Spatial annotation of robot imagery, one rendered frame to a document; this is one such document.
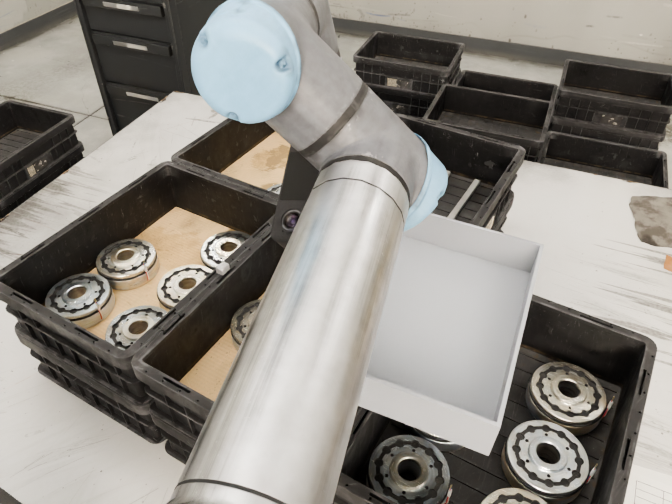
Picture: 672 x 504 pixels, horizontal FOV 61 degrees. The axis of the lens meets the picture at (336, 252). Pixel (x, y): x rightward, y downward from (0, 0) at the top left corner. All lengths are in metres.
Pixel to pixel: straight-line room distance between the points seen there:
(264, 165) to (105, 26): 1.41
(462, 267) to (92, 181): 1.10
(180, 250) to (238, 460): 0.86
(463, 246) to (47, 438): 0.73
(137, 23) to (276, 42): 2.10
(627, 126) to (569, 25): 1.73
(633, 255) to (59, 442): 1.18
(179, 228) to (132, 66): 1.51
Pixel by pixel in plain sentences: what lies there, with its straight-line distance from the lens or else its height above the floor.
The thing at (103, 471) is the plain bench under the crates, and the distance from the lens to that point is 1.01.
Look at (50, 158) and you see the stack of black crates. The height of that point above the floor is 0.51.
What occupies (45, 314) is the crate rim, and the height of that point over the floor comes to 0.93.
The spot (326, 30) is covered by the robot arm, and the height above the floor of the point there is 1.35.
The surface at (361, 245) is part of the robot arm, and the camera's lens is 0.36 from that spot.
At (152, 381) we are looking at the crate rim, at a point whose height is 0.92.
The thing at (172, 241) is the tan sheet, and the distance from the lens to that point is 1.14.
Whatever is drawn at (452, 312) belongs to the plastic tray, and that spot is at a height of 1.04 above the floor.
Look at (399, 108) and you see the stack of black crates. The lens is 2.48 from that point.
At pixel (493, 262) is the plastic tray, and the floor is 1.04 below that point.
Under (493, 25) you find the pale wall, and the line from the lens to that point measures 4.07.
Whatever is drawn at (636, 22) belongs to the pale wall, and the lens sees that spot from 4.03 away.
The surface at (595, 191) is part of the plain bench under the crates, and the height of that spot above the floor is 0.70.
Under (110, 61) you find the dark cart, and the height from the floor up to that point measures 0.56.
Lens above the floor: 1.54
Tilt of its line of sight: 42 degrees down
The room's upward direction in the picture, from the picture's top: straight up
